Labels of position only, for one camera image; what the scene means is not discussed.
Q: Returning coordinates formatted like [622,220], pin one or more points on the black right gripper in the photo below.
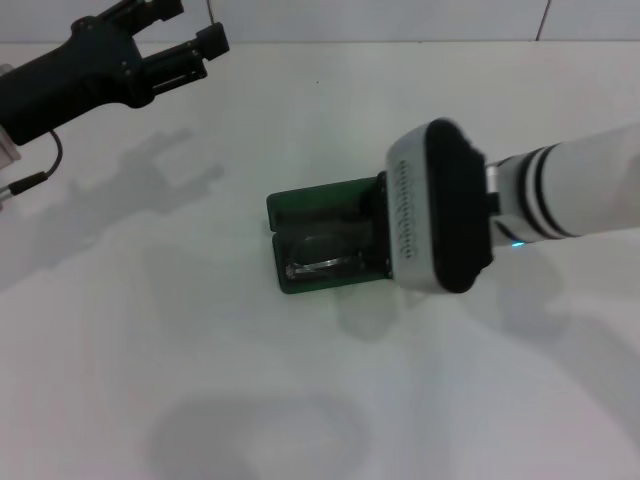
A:
[380,225]

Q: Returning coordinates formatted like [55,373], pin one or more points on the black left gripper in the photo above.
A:
[75,75]

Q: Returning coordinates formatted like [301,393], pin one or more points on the clear frame glasses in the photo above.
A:
[320,265]

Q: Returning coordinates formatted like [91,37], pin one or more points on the green glasses case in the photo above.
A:
[310,195]

